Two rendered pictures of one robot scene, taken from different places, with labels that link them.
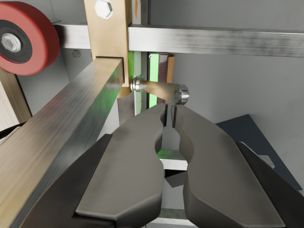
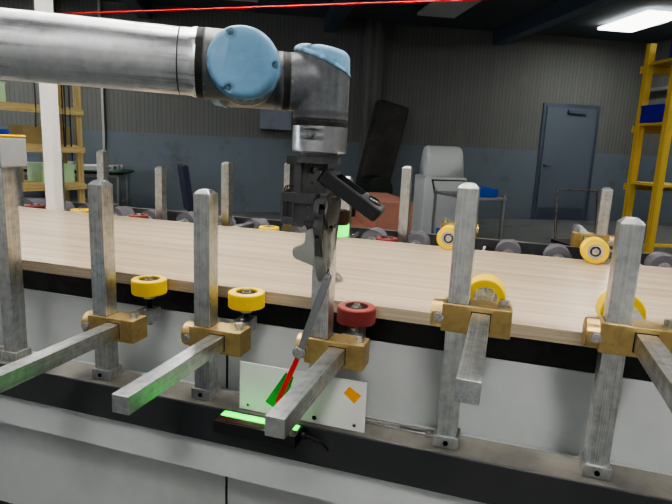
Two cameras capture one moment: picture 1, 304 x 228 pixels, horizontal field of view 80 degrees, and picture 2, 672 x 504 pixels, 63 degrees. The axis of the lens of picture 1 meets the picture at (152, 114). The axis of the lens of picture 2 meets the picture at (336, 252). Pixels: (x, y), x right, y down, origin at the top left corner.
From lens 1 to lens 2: 0.91 m
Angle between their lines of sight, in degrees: 70
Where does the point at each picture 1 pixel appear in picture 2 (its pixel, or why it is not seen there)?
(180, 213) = (74, 351)
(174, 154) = (201, 358)
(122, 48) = (333, 340)
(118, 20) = (350, 342)
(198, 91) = not seen: outside the picture
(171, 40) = (327, 358)
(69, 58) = not seen: hidden behind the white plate
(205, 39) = (321, 368)
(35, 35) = (357, 310)
